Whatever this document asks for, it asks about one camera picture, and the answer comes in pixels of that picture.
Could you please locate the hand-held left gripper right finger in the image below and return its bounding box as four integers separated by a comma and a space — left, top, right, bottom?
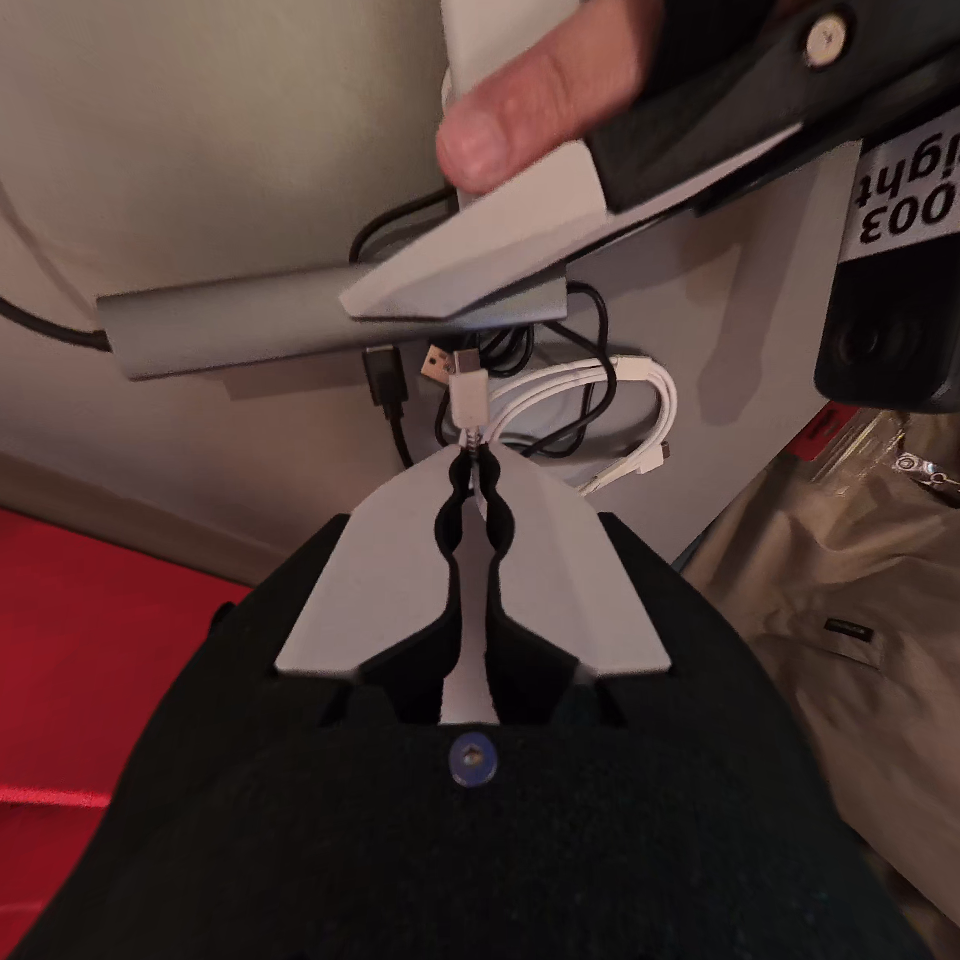
480, 441, 674, 726

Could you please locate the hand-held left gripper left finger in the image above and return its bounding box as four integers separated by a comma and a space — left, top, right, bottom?
275, 446, 466, 726

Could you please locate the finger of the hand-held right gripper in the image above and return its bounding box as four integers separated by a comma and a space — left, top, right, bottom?
339, 120, 807, 325

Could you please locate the white usb cable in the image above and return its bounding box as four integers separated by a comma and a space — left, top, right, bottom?
448, 348, 680, 526

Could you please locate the grey usb hub with cable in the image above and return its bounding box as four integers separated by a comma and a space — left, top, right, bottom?
0, 262, 569, 381

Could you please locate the red plastic bin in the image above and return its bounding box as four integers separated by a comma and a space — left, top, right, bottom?
0, 506, 258, 960

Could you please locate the person's right hand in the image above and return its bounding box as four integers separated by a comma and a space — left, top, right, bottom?
437, 0, 666, 196

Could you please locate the person's beige clothing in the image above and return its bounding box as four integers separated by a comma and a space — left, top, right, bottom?
678, 408, 960, 960

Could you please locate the red tag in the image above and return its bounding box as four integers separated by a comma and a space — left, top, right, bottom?
802, 403, 856, 462

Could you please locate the thin black cable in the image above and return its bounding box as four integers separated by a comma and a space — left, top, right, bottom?
348, 187, 460, 265

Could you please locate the black cable with black plug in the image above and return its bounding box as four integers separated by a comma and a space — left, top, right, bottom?
363, 345, 418, 470

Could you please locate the black coiled usb cable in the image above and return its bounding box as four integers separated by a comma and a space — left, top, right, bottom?
422, 281, 621, 460

